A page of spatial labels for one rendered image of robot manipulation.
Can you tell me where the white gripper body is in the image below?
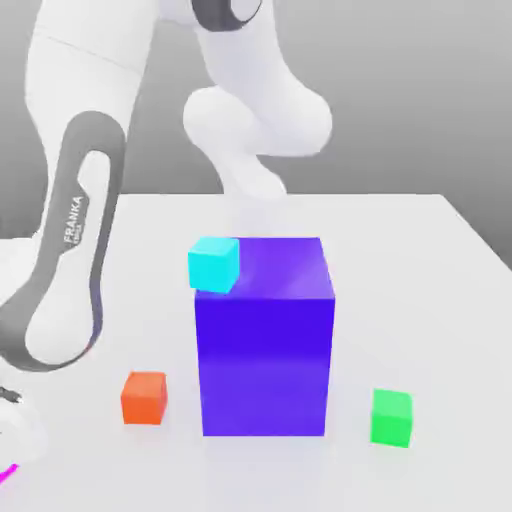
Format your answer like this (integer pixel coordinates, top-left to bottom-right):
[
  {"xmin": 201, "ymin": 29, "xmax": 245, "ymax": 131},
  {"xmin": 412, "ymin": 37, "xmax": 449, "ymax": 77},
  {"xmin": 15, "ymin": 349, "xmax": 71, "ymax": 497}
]
[{"xmin": 0, "ymin": 402, "xmax": 48, "ymax": 474}]

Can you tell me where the small orange cube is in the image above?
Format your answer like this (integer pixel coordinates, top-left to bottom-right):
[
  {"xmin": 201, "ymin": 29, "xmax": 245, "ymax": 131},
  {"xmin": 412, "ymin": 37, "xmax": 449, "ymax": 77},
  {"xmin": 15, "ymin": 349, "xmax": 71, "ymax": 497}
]
[{"xmin": 120, "ymin": 371, "xmax": 169, "ymax": 426}]

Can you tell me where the small cyan cube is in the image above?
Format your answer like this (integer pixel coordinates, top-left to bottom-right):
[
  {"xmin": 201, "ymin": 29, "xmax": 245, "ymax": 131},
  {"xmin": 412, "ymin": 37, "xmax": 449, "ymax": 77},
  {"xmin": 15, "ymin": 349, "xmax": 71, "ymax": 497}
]
[{"xmin": 187, "ymin": 235, "xmax": 241, "ymax": 295}]

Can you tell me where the small green cube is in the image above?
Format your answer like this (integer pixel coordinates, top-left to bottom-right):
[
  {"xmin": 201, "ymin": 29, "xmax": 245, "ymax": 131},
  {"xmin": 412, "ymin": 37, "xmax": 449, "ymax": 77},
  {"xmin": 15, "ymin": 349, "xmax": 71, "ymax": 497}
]
[{"xmin": 369, "ymin": 388, "xmax": 414, "ymax": 449}]

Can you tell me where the large blue box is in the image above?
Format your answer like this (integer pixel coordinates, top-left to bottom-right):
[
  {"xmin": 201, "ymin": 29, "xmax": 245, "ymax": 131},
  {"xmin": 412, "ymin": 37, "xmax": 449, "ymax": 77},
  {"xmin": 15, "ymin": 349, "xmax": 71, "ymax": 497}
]
[{"xmin": 194, "ymin": 236, "xmax": 336, "ymax": 438}]

